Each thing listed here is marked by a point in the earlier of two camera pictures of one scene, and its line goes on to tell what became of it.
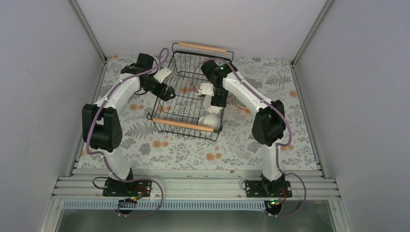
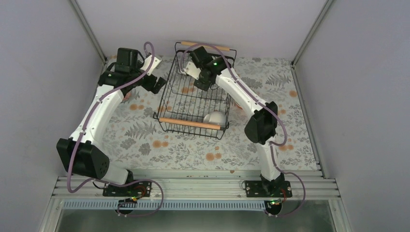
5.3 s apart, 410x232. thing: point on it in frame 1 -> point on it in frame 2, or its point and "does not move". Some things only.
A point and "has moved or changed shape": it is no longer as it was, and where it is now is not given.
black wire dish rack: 188,104 has moved or changed shape
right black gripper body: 223,94 -> 205,85
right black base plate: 268,188 does not move
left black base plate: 116,188 does not move
